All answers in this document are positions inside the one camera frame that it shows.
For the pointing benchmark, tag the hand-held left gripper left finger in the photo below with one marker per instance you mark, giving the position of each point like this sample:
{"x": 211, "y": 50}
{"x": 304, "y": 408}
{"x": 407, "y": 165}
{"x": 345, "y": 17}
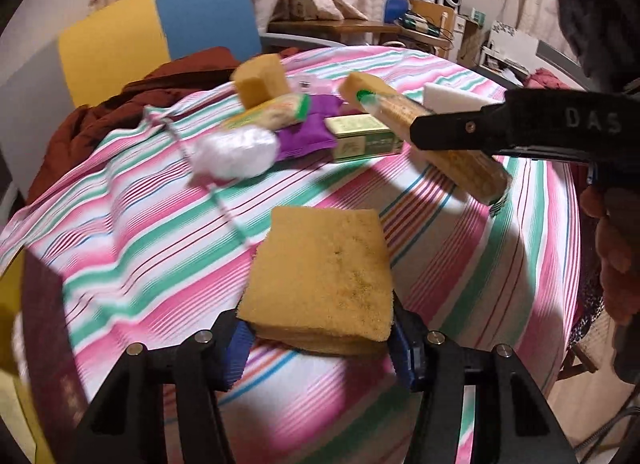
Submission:
{"x": 240, "y": 346}

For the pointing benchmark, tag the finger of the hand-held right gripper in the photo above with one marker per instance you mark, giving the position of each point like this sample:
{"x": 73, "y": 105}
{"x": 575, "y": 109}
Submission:
{"x": 460, "y": 131}

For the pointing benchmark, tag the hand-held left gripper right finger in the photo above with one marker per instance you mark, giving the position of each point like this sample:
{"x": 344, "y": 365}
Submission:
{"x": 400, "y": 349}

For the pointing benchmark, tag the long yellow sponge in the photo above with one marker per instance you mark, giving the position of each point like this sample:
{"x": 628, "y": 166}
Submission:
{"x": 465, "y": 171}

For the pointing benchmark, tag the large yellow sponge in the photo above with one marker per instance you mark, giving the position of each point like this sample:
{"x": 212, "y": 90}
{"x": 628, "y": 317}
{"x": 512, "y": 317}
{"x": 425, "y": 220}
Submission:
{"x": 315, "y": 274}

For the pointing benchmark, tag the purple packet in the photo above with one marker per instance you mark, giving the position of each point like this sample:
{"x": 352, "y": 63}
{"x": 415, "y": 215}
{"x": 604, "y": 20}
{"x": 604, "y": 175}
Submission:
{"x": 305, "y": 136}

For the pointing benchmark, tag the person's right hand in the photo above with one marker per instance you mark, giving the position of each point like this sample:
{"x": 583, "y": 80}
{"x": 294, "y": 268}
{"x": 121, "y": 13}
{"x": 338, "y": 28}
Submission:
{"x": 620, "y": 264}

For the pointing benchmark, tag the white foam block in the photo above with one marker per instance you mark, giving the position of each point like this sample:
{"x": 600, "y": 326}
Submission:
{"x": 450, "y": 96}

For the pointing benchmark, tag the red cloth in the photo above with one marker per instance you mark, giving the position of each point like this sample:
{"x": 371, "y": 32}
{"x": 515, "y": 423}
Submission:
{"x": 547, "y": 79}

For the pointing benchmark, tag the green cardboard box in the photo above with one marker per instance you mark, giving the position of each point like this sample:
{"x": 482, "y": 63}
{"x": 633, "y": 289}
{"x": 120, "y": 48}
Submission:
{"x": 365, "y": 141}

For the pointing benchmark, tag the white flowered box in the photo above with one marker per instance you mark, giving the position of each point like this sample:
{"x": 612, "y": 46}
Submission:
{"x": 507, "y": 41}

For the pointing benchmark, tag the striped tablecloth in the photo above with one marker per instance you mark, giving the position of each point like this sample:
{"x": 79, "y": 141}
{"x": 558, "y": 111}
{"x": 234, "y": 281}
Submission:
{"x": 150, "y": 254}

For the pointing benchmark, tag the wooden desk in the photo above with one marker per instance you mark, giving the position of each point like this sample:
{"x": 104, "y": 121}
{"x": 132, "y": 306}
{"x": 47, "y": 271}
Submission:
{"x": 340, "y": 28}

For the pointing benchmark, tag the wooden stool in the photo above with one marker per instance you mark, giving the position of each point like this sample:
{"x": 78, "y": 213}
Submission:
{"x": 575, "y": 359}

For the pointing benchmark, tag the yellow green snack packet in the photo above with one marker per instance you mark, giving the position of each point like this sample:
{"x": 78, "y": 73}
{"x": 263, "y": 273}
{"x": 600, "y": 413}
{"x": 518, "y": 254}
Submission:
{"x": 270, "y": 111}

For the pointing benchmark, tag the white plastic bag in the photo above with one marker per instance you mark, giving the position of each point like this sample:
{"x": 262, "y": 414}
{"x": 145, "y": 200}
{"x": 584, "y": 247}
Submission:
{"x": 235, "y": 151}

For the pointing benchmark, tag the brown cardboard box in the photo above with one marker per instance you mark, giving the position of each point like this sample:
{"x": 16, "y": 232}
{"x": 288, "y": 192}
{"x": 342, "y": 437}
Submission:
{"x": 304, "y": 1}

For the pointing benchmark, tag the small yellow sponge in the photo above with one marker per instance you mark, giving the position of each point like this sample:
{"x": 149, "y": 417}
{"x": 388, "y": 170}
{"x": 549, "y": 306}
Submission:
{"x": 260, "y": 76}

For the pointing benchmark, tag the brown jacket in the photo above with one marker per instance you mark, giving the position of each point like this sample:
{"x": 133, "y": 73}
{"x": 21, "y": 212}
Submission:
{"x": 100, "y": 118}

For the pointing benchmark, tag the blue yellow grey chair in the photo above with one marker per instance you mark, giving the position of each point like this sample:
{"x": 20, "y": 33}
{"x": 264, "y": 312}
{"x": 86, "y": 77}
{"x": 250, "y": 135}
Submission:
{"x": 200, "y": 13}

